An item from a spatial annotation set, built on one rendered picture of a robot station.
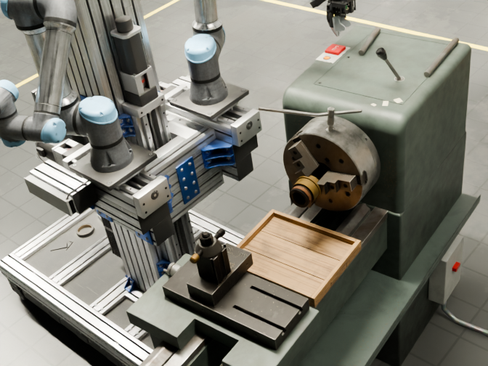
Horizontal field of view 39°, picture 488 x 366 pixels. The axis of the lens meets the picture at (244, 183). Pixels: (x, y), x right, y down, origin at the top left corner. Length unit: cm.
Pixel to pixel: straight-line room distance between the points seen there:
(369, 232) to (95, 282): 151
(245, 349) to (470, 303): 160
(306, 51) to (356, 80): 300
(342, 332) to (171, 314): 68
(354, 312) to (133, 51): 123
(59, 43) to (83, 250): 170
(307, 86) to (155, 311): 95
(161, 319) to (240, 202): 192
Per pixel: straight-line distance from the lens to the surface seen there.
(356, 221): 251
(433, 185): 276
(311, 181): 228
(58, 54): 215
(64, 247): 371
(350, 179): 228
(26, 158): 492
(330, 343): 254
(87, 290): 343
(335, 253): 235
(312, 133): 229
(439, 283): 307
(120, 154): 241
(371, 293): 270
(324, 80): 255
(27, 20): 227
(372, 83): 250
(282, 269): 232
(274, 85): 510
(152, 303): 225
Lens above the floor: 251
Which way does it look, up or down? 37 degrees down
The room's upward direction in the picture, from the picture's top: 9 degrees counter-clockwise
